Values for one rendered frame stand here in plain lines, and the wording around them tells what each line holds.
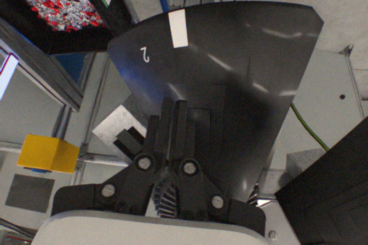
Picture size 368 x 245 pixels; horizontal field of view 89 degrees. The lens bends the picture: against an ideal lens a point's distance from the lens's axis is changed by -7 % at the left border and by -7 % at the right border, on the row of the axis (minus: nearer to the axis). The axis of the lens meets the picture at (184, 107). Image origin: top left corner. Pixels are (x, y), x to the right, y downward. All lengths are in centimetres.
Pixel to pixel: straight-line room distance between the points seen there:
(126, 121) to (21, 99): 112
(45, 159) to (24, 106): 75
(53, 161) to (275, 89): 59
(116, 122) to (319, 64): 156
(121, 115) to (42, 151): 38
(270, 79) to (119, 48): 17
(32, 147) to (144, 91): 49
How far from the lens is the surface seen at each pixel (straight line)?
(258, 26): 18
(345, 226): 38
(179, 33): 20
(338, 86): 172
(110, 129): 35
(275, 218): 37
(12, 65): 54
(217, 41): 18
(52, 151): 66
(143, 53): 23
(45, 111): 131
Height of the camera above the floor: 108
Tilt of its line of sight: 22 degrees down
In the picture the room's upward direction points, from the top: 175 degrees counter-clockwise
